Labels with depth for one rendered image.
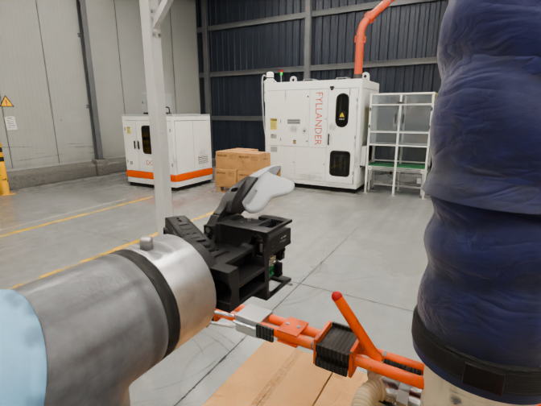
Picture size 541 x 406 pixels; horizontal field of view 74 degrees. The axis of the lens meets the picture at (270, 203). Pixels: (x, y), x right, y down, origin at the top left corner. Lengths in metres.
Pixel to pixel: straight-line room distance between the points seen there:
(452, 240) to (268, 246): 0.32
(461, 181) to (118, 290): 0.45
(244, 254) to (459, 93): 0.36
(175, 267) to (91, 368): 0.08
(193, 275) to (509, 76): 0.43
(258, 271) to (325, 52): 11.76
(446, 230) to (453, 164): 0.10
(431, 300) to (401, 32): 11.01
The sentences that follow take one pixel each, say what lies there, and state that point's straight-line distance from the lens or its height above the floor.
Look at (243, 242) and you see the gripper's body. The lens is 0.35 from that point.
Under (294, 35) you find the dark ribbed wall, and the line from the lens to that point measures 12.55.
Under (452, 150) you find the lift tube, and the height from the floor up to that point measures 1.67.
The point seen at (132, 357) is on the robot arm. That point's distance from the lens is 0.25.
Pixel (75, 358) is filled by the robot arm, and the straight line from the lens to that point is 0.23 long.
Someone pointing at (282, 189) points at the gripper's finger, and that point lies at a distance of 0.41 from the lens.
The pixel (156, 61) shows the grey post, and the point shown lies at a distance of 3.67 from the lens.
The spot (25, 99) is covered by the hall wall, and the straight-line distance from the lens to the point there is 10.47.
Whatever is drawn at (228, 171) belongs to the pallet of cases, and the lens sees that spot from 7.88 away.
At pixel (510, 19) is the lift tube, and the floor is 1.82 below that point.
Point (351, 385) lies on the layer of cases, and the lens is 1.82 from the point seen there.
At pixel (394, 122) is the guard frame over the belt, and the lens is 7.95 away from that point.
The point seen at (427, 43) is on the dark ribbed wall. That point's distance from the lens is 11.35.
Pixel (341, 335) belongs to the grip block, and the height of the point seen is 1.26.
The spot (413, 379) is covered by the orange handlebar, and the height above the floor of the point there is 1.25.
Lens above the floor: 1.72
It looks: 14 degrees down
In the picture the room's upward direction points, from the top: straight up
